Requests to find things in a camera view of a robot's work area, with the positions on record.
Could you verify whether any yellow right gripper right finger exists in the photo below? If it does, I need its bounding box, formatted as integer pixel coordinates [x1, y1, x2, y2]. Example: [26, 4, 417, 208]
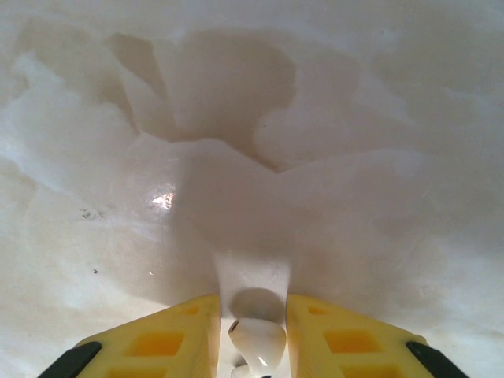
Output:
[286, 293, 468, 378]

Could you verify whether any white wireless earbud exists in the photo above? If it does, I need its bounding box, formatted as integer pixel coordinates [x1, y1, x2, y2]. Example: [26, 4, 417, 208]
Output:
[227, 317, 287, 378]

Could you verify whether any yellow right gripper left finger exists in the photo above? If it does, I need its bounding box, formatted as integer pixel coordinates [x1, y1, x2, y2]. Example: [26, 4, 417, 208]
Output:
[39, 293, 222, 378]

